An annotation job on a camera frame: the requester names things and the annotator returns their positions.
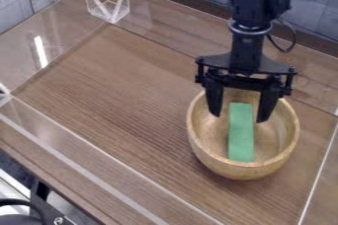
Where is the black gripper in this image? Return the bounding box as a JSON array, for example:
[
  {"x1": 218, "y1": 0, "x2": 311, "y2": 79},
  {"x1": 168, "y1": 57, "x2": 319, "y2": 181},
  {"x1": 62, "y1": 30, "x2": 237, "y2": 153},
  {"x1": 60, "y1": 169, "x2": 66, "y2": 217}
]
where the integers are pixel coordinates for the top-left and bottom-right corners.
[{"x1": 195, "y1": 34, "x2": 295, "y2": 123}]

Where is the green stick block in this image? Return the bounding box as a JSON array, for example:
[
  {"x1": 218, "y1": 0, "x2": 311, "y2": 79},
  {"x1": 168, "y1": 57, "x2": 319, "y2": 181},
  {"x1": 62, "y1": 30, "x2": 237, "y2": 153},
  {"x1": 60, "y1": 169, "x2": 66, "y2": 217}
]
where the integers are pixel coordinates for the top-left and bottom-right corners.
[{"x1": 229, "y1": 103, "x2": 255, "y2": 162}]

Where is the wooden bowl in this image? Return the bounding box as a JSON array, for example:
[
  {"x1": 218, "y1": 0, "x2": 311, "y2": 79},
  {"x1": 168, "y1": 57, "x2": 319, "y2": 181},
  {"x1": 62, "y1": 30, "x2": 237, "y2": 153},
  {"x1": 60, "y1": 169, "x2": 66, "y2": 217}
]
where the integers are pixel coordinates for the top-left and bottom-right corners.
[{"x1": 186, "y1": 90, "x2": 299, "y2": 181}]

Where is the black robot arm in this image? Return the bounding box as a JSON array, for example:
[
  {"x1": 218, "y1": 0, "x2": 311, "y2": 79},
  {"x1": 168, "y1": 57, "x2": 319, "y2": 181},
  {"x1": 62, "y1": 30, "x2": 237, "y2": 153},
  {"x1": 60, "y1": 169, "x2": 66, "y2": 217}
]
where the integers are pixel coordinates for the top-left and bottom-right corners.
[{"x1": 195, "y1": 0, "x2": 295, "y2": 122}]

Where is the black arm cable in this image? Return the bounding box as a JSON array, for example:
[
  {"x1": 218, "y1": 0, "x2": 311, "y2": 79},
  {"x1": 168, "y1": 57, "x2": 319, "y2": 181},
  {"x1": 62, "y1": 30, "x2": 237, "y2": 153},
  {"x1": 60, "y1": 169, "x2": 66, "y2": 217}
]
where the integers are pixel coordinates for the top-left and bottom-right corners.
[{"x1": 266, "y1": 18, "x2": 298, "y2": 53}]

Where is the clear acrylic tray wall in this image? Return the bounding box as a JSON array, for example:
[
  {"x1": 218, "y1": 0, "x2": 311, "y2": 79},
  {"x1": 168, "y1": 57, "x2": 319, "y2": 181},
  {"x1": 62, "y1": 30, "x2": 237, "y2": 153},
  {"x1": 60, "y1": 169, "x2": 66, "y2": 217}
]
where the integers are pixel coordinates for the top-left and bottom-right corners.
[{"x1": 0, "y1": 0, "x2": 338, "y2": 225}]

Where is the clear acrylic corner bracket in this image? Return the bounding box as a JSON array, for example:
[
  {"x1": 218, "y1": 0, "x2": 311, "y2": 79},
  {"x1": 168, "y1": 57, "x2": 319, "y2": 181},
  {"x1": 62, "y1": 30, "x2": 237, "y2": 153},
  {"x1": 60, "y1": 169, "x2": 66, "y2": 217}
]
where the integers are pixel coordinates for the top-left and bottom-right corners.
[{"x1": 86, "y1": 0, "x2": 130, "y2": 24}]

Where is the black table frame bracket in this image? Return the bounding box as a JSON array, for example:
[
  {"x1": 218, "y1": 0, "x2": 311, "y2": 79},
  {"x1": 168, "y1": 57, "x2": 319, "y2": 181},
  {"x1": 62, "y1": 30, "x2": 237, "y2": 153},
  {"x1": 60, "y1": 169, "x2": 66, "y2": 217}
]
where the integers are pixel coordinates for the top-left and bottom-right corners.
[{"x1": 0, "y1": 179, "x2": 84, "y2": 225}]

